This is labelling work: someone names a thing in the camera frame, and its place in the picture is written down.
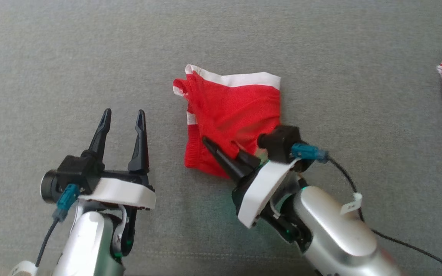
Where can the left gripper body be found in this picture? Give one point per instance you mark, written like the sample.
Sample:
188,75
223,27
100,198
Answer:
125,193

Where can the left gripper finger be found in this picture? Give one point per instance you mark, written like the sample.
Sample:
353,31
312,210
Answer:
100,142
140,149

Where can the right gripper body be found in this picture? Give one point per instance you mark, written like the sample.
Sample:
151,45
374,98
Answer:
257,195

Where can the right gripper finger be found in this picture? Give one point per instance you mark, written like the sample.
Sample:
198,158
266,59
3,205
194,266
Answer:
225,161
248,160

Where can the red mesh shorts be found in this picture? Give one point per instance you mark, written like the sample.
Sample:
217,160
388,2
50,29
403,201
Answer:
232,111

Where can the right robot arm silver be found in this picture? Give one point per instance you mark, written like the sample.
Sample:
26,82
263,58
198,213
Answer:
336,237

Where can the large grey sofa chaise seat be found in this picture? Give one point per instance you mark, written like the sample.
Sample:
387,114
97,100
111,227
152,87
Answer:
90,57

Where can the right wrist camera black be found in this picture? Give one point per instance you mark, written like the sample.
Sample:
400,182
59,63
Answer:
280,140

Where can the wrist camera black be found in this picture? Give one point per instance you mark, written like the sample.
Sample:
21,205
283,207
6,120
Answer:
71,168
280,140

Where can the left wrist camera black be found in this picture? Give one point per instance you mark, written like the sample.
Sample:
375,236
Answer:
71,168

